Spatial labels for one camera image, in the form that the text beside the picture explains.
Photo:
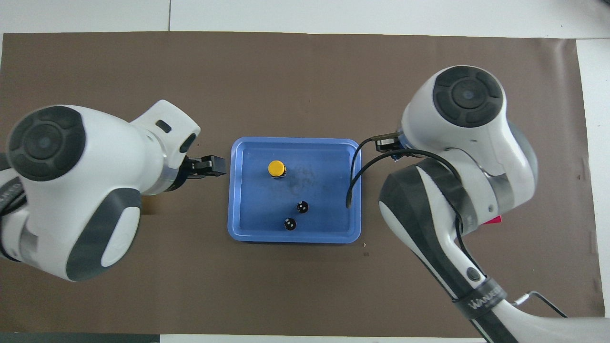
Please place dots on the red plastic bin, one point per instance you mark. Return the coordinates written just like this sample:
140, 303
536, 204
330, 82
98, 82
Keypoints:
493, 220

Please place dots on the brown paper table mat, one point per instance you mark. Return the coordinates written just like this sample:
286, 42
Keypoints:
305, 85

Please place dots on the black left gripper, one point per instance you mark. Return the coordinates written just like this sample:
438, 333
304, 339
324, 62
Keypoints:
185, 170

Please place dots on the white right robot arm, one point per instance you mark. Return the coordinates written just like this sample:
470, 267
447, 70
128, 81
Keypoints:
419, 114

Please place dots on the black cylindrical capacitor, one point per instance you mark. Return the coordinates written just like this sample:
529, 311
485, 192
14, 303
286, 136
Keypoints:
302, 206
289, 224

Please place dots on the blue plastic tray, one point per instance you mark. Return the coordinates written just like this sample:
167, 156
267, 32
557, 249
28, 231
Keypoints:
257, 209

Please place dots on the yellow push button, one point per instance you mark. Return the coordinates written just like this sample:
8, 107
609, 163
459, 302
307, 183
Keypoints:
276, 168

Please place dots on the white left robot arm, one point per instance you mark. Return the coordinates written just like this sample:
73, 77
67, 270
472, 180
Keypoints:
95, 190

